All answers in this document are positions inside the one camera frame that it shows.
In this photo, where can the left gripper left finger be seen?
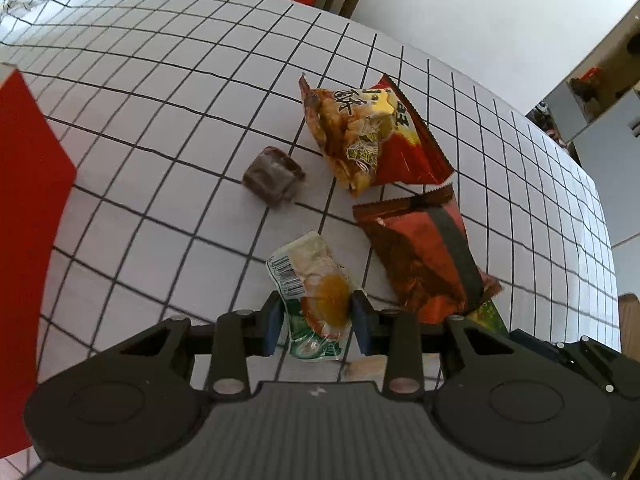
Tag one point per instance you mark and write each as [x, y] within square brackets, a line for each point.
[261, 329]

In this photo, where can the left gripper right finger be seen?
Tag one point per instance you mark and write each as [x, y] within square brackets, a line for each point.
[374, 329]

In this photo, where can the beige sausage stick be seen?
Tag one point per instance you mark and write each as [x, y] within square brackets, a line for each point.
[366, 369]

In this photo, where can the egg picture snack packet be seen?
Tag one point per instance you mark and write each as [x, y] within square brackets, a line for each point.
[315, 290]

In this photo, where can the green snack packet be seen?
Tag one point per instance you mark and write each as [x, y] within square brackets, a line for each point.
[488, 316]

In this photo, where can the dark red snack packet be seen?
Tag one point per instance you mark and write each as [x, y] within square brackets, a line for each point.
[424, 249]

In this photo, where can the red yellow chip bag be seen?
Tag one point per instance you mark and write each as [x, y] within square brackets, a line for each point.
[373, 136]

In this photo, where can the small brown candy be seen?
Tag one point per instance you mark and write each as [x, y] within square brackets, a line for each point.
[273, 176]

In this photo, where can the checkered white tablecloth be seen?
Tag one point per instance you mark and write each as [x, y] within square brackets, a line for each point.
[162, 105]

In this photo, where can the red and white cardboard box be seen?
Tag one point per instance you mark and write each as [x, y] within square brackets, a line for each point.
[36, 178]

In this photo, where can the grey white wardrobe cabinet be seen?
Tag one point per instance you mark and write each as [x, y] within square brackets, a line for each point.
[595, 112]

